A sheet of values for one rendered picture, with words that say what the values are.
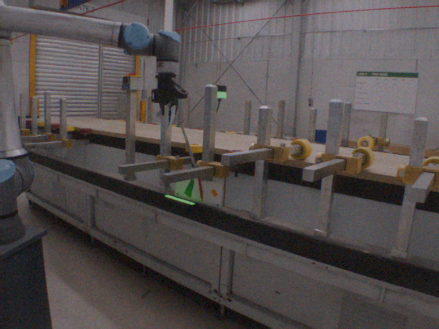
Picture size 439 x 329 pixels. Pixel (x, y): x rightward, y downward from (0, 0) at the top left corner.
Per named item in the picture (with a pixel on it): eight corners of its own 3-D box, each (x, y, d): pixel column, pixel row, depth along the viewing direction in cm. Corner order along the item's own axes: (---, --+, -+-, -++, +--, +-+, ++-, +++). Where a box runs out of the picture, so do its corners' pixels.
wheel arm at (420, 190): (425, 203, 63) (428, 187, 62) (407, 200, 65) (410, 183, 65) (439, 172, 102) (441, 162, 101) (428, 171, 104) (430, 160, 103)
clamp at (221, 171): (221, 179, 128) (221, 166, 127) (195, 173, 136) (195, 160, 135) (229, 176, 132) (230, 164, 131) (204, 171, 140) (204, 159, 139)
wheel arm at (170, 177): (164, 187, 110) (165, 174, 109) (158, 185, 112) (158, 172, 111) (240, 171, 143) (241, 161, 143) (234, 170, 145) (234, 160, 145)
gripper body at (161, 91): (164, 104, 140) (165, 75, 138) (178, 104, 135) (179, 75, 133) (150, 103, 134) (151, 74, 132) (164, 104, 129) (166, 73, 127)
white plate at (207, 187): (221, 209, 129) (222, 184, 127) (174, 195, 145) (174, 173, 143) (221, 209, 129) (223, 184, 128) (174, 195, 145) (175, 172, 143)
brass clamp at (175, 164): (174, 171, 142) (174, 159, 142) (153, 166, 151) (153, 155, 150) (183, 169, 147) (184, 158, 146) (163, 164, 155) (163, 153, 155)
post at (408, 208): (399, 282, 91) (428, 117, 82) (387, 279, 93) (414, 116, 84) (401, 277, 93) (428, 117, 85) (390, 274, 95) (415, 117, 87)
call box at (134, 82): (129, 91, 155) (130, 74, 154) (121, 91, 160) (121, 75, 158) (141, 92, 161) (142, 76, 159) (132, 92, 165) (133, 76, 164)
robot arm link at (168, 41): (155, 33, 133) (179, 34, 135) (153, 63, 135) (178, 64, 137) (155, 28, 124) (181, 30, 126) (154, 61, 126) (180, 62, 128)
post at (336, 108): (323, 249, 105) (340, 98, 97) (313, 247, 107) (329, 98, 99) (326, 246, 108) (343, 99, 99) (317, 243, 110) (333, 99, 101)
